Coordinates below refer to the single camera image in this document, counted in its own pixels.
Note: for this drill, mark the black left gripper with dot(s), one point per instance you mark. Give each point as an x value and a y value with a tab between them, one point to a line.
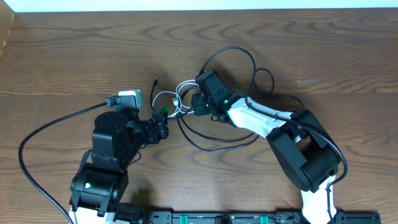
155	133

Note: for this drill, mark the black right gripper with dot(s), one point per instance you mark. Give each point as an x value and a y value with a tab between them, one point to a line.
196	101

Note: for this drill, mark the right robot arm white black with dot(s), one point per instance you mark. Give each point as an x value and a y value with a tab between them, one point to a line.
302	147

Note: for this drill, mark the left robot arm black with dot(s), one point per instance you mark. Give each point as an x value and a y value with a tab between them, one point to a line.
118	137

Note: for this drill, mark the black base rail green clamps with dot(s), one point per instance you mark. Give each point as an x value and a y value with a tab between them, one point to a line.
248	217

